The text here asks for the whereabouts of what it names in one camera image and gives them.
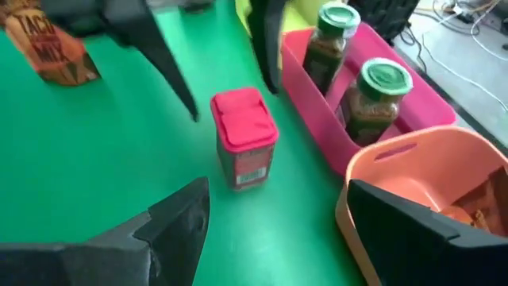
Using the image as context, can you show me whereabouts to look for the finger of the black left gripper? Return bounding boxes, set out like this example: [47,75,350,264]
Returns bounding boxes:
[39,0,199,122]
[248,0,294,95]

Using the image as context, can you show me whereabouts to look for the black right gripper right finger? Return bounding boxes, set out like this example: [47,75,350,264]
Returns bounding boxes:
[347,178,508,286]

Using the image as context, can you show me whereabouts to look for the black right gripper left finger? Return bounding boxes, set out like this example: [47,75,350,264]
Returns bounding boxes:
[0,176,210,286]

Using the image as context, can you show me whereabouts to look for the green-lid spice jar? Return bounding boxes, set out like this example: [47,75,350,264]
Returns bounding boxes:
[303,2,361,96]
[341,57,414,147]

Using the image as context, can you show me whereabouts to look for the taco mix seasoning packet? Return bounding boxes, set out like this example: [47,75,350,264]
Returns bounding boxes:
[0,0,101,87]
[440,165,508,238]

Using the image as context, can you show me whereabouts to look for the red-lid spice container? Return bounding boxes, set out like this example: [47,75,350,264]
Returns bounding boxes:
[210,87,280,192]

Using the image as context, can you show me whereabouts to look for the yellow-green plastic bin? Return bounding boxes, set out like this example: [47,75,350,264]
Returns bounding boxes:
[234,0,330,37]

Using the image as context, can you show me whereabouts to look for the orange plastic bin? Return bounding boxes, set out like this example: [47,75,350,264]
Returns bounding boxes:
[335,126,508,286]

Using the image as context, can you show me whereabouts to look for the pink plastic bin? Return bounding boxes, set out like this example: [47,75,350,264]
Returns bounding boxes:
[280,21,458,178]

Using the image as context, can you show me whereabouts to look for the green table mat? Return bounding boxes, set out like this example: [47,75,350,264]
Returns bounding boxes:
[0,0,366,286]

